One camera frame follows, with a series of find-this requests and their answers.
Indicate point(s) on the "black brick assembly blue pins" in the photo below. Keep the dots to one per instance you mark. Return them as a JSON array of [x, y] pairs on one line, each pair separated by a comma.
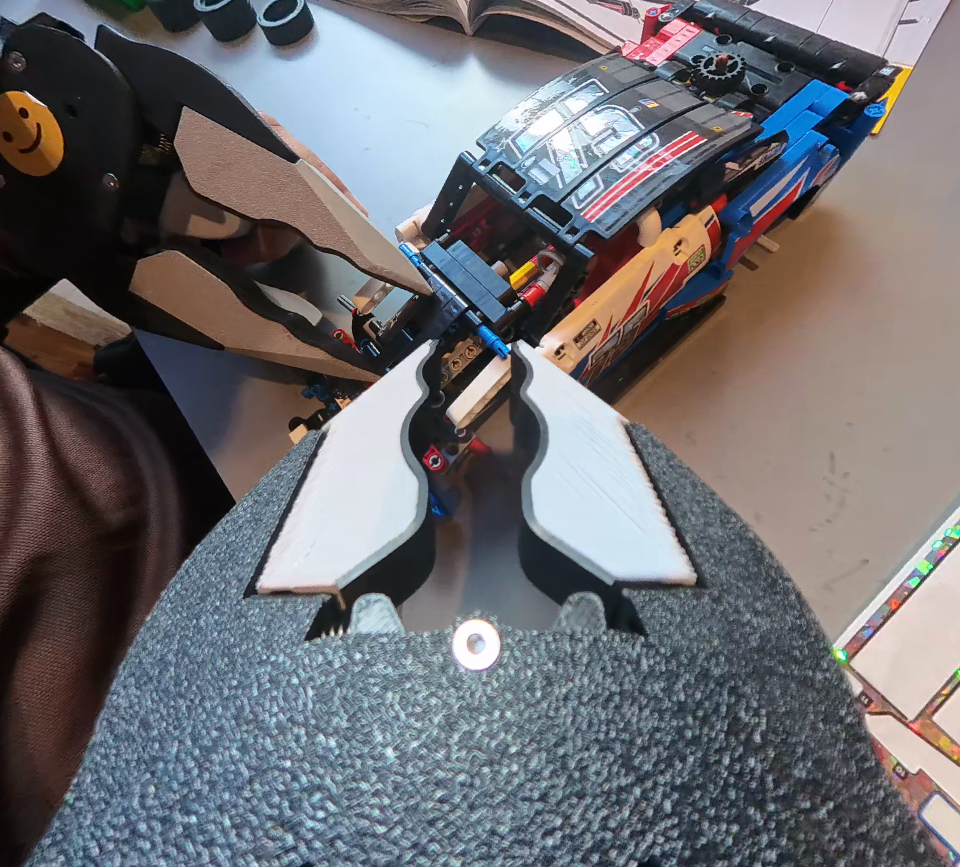
[[472, 282]]

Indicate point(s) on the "person's brown sweater torso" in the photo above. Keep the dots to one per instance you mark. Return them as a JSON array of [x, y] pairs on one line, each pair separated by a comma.
[[75, 582]]

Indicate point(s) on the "light grey desk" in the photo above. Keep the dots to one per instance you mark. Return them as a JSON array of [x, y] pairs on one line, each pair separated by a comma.
[[787, 432]]

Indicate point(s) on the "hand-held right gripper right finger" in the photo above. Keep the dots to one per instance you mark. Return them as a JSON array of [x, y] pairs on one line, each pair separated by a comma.
[[607, 499]]

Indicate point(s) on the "toy car chassis parts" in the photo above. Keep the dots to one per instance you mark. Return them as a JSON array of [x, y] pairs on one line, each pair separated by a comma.
[[450, 372]]

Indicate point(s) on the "black toy tyre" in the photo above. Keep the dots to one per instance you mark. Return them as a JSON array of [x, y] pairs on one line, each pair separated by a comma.
[[225, 16], [285, 23], [171, 4]]

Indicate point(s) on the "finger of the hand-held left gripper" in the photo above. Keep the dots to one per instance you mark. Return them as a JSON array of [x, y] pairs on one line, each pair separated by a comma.
[[210, 304], [262, 184]]

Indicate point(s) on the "holographic sticker sheet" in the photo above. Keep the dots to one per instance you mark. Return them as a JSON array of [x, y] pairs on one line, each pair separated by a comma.
[[915, 694]]

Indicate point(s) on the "red toy race car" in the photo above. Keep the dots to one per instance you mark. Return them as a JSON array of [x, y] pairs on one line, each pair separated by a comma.
[[637, 169]]

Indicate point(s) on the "person's left hand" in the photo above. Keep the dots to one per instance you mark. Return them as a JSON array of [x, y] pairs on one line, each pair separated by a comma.
[[259, 246]]

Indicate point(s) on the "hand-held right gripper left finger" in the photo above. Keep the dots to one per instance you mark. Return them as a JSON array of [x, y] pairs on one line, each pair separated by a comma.
[[345, 499]]

